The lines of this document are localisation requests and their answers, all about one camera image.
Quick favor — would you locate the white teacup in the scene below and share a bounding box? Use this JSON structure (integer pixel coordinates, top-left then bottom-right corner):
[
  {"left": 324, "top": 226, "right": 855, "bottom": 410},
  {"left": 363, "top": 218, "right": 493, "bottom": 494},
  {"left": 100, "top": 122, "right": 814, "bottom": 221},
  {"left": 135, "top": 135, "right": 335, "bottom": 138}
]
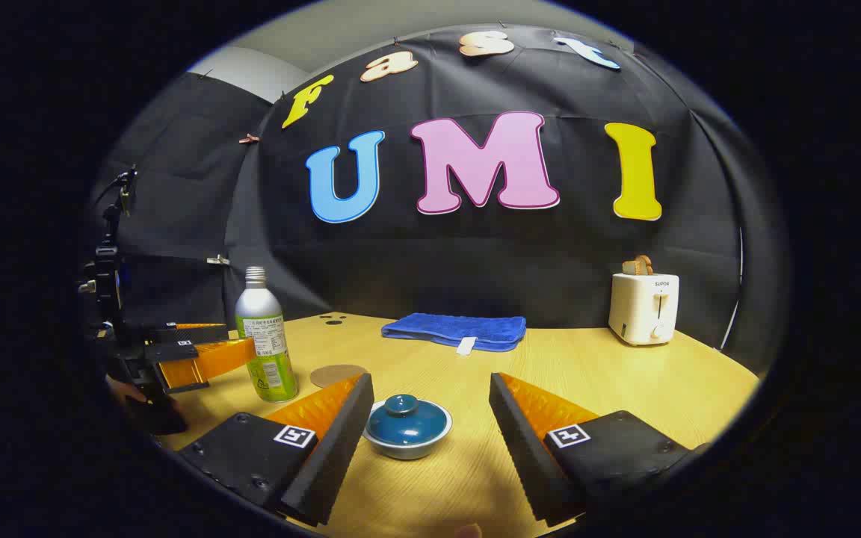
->
[{"left": 362, "top": 401, "right": 454, "bottom": 460}]

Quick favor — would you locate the round brown coaster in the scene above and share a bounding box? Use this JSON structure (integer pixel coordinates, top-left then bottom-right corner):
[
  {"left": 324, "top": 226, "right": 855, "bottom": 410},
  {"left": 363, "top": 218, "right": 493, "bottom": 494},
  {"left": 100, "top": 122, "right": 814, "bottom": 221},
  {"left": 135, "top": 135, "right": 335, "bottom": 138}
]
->
[{"left": 309, "top": 364, "right": 368, "bottom": 389}]

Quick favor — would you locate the black backdrop cloth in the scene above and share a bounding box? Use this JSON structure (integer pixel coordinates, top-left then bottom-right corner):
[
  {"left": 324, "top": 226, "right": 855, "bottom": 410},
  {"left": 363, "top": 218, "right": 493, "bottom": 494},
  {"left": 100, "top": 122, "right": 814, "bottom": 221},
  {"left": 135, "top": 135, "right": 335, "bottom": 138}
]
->
[{"left": 87, "top": 22, "right": 775, "bottom": 374}]

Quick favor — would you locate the blue folded towel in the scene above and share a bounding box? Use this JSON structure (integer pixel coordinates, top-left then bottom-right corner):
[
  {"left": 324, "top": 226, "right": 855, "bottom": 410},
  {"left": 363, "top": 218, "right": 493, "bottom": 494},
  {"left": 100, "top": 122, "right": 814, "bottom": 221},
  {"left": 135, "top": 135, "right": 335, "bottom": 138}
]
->
[{"left": 381, "top": 312, "right": 528, "bottom": 353}]

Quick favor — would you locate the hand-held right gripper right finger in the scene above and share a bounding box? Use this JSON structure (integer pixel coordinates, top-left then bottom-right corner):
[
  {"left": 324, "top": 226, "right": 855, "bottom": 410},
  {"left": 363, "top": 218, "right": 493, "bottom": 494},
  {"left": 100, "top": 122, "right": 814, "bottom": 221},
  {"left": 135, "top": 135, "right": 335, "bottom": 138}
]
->
[{"left": 488, "top": 371, "right": 709, "bottom": 525}]

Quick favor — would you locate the silver green water bottle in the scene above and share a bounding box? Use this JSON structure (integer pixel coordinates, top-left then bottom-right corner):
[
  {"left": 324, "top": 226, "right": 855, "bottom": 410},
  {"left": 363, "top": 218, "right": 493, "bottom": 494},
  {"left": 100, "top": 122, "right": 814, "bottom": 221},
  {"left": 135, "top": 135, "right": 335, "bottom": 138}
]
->
[{"left": 235, "top": 266, "right": 299, "bottom": 403}]

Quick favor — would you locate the cream toaster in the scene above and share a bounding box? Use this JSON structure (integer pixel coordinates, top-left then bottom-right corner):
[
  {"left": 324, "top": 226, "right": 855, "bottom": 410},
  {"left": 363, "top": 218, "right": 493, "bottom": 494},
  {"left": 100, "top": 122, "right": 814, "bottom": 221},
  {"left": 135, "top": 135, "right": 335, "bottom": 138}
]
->
[{"left": 608, "top": 272, "right": 680, "bottom": 347}]

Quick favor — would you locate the blue teacup lid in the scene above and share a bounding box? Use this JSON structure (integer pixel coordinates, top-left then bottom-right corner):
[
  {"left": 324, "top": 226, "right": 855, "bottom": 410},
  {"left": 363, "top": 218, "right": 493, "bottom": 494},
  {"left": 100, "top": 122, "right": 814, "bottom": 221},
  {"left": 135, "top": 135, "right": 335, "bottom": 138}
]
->
[{"left": 365, "top": 394, "right": 452, "bottom": 447}]

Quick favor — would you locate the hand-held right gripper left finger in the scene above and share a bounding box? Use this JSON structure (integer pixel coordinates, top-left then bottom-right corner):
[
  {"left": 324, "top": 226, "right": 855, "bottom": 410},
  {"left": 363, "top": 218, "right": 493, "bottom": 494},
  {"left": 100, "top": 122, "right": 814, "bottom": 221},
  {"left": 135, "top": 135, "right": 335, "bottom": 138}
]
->
[{"left": 176, "top": 373, "right": 375, "bottom": 527}]

